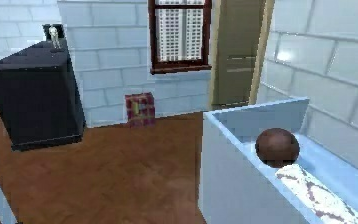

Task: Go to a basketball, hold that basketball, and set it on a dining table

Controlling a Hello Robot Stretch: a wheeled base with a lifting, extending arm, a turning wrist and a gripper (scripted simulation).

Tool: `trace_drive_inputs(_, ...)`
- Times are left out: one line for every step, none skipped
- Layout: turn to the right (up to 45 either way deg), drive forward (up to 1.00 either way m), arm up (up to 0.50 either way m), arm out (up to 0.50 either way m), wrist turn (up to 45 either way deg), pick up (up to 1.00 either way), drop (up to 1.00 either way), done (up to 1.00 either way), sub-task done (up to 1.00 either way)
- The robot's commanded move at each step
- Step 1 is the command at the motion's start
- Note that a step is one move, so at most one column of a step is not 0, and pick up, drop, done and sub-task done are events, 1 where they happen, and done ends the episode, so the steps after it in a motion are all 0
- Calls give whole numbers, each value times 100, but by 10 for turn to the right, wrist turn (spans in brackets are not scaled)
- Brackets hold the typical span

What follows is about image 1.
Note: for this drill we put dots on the brown basketball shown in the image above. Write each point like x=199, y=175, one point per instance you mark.
x=277, y=146

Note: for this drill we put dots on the red patterned box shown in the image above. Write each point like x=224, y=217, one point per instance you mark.
x=140, y=110

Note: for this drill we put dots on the dark red framed window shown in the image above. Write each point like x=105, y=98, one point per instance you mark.
x=179, y=33

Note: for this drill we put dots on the olive room door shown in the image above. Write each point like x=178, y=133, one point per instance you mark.
x=237, y=53

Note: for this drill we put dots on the black chest of drawers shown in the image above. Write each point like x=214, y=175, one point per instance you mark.
x=37, y=96

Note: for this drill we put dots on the white red-streaked bat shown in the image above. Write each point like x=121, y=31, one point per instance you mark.
x=317, y=196

